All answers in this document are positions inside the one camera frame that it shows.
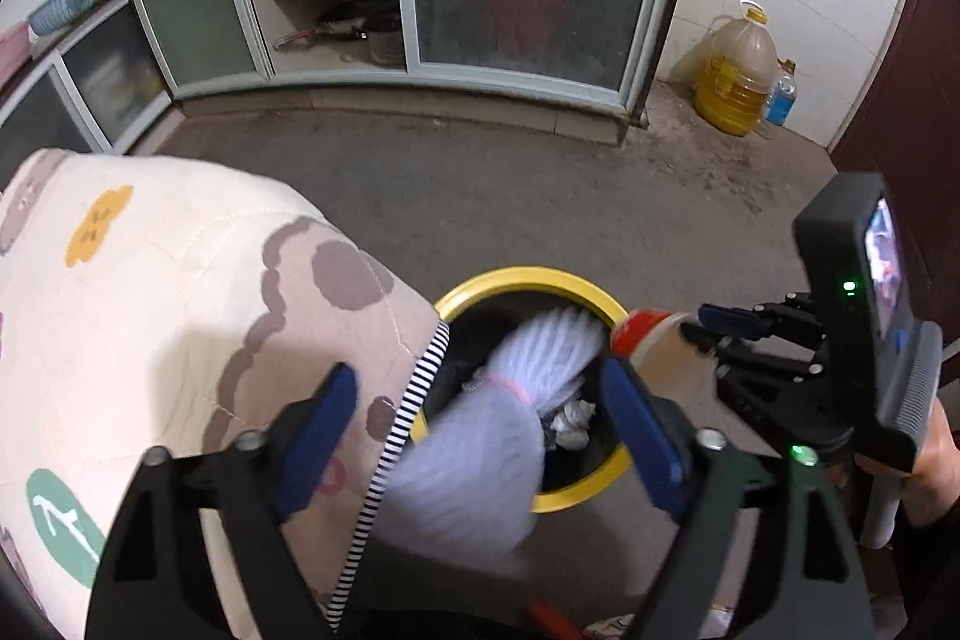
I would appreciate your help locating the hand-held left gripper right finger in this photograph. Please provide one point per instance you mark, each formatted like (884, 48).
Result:
(637, 430)

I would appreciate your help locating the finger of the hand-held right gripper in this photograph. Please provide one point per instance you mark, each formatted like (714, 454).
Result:
(765, 400)
(750, 319)

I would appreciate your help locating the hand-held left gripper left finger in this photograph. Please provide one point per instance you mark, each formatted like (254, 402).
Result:
(315, 445)

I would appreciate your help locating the white bottle with red cap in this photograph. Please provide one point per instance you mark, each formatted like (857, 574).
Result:
(660, 347)

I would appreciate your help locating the white fuzzy cloth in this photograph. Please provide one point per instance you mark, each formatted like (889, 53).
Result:
(480, 430)

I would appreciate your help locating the yellow-rimmed black trash bin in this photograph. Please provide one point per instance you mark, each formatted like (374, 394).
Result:
(525, 287)

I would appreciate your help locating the person's right forearm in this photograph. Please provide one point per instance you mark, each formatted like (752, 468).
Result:
(926, 580)

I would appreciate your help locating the person's right hand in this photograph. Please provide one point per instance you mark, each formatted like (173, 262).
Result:
(930, 460)

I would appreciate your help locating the crumpled paper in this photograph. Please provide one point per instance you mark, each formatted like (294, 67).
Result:
(570, 422)

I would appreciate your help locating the white shoe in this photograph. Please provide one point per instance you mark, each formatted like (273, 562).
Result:
(616, 626)

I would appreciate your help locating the cream cartoon printed blanket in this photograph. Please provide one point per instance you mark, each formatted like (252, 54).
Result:
(150, 325)

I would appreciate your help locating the orange stick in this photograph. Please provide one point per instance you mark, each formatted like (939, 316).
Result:
(553, 617)

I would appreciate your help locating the dark red door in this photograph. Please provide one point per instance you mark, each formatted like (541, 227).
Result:
(904, 100)

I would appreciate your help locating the small blue-label water bottle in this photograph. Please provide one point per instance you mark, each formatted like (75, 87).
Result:
(781, 94)

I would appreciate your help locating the large yellow oil bottle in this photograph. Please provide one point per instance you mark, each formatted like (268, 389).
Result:
(739, 78)

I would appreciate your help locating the metal pot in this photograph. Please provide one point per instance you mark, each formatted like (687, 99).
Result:
(384, 48)

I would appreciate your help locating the black frying pan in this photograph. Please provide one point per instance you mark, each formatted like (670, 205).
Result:
(337, 21)

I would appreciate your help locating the pink basin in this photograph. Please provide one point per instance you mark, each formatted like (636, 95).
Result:
(11, 44)

